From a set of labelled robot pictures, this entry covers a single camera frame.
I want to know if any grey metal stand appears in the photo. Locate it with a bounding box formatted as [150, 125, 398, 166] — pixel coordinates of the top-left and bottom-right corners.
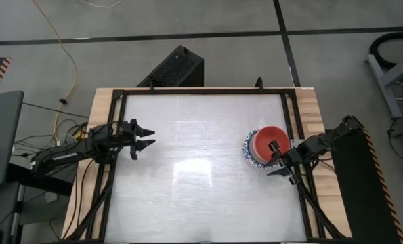
[366, 47, 403, 119]

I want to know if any black floor cable with plug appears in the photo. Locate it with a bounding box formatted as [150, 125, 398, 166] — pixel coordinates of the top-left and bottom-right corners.
[21, 98, 90, 119]

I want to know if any yellow floor cable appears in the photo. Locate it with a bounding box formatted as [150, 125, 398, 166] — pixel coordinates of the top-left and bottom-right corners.
[31, 0, 87, 143]

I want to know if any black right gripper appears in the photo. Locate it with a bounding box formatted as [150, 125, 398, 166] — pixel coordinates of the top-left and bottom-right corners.
[267, 140, 307, 186]

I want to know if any red bowl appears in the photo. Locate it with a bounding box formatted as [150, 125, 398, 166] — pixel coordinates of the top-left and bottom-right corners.
[254, 125, 292, 164]

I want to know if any black hose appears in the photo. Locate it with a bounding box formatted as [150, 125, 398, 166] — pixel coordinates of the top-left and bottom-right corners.
[370, 31, 403, 70]

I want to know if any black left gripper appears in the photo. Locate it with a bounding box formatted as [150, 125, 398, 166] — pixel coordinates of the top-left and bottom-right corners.
[119, 118, 156, 161]

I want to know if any black metal table frame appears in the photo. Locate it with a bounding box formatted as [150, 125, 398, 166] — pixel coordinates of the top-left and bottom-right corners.
[64, 77, 349, 244]

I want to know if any white table surface sheet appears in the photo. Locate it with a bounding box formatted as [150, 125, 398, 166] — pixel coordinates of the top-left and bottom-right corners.
[104, 93, 307, 243]

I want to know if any black computer tower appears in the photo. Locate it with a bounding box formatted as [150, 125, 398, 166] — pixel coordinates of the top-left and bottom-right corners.
[136, 45, 205, 88]

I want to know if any blue patterned white plate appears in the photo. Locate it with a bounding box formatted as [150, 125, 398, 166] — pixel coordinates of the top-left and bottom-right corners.
[244, 131, 286, 171]
[243, 129, 287, 169]

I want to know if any white floor cable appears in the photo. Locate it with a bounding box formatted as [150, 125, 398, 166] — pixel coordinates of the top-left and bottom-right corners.
[77, 0, 124, 9]

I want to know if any grey monitor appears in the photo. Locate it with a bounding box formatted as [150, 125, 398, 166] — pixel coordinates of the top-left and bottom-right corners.
[0, 90, 25, 189]

